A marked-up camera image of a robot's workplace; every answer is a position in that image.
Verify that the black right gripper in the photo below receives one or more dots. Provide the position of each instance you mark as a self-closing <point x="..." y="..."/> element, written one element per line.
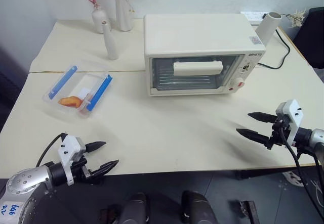
<point x="278" y="133"/>

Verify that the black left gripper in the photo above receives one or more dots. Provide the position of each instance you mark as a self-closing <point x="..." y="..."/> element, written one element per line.
<point x="81" y="171"/>

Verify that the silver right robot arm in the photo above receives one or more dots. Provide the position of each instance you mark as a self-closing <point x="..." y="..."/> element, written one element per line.
<point x="314" y="138"/>

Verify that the white knob with red mark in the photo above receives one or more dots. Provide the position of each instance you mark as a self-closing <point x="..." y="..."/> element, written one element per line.
<point x="239" y="82"/>

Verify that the orange food piece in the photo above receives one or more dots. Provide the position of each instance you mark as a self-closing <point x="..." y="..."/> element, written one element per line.
<point x="71" y="101"/>

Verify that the clear container with blue clips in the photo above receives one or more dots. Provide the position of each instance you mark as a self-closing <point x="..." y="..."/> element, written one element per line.
<point x="76" y="87"/>

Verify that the cream toaster oven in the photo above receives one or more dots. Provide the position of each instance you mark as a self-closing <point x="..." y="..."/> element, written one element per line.
<point x="195" y="34"/>

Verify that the white object on floor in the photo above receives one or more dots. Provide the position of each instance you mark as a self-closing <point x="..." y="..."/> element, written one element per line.
<point x="292" y="178"/>

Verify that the dark rounded shape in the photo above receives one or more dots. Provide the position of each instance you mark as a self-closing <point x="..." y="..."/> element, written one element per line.
<point x="135" y="208"/>
<point x="197" y="208"/>

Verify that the blue container clip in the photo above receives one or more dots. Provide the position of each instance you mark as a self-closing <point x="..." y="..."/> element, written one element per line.
<point x="62" y="82"/>
<point x="101" y="92"/>

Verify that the white cylinder vase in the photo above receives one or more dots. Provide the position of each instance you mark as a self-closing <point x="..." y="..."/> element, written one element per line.
<point x="267" y="29"/>

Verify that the black chair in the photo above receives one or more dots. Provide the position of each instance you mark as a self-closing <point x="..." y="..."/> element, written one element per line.
<point x="311" y="39"/>

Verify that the white power strip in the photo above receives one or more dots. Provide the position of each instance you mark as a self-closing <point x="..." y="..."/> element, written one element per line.
<point x="253" y="15"/>

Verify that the slim white bottle vase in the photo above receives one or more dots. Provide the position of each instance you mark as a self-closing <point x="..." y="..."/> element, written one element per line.
<point x="111" y="44"/>

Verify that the white dried flower sprig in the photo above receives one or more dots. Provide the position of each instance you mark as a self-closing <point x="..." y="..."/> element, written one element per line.
<point x="297" y="18"/>

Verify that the round white vase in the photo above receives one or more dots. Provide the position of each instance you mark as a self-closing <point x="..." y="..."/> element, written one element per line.
<point x="100" y="20"/>

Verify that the tall ribbed white vase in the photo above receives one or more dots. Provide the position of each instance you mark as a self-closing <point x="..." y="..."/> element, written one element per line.
<point x="124" y="11"/>

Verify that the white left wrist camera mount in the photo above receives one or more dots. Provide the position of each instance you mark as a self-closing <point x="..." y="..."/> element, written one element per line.
<point x="68" y="148"/>

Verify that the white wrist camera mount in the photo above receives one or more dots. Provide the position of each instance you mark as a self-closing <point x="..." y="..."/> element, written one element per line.
<point x="293" y="117"/>
<point x="68" y="148"/>

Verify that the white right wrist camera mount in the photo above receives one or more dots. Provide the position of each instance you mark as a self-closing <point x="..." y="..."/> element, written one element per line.
<point x="293" y="117"/>

